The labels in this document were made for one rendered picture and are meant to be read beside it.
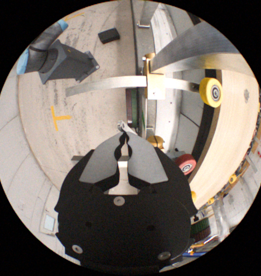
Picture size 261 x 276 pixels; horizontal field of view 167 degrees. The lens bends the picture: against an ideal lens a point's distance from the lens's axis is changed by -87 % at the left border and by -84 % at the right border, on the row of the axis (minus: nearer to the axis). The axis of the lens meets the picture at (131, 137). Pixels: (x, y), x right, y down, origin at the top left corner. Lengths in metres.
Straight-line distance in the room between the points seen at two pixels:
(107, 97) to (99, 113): 0.22
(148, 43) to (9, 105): 2.58
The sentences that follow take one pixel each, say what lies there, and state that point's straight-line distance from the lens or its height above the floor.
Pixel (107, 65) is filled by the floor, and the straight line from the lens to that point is 1.14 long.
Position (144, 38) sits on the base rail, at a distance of 0.45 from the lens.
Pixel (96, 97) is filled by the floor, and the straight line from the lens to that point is 1.16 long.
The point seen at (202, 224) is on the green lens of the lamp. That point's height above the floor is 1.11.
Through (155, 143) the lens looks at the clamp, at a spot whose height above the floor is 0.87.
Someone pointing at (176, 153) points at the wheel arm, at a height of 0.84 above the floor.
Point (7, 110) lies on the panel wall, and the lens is 2.58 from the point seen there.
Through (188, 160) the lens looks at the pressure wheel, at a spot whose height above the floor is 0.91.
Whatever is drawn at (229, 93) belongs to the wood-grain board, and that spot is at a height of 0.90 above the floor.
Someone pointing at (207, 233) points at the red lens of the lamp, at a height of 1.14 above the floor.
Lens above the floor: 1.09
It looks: 59 degrees down
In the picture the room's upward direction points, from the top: 178 degrees clockwise
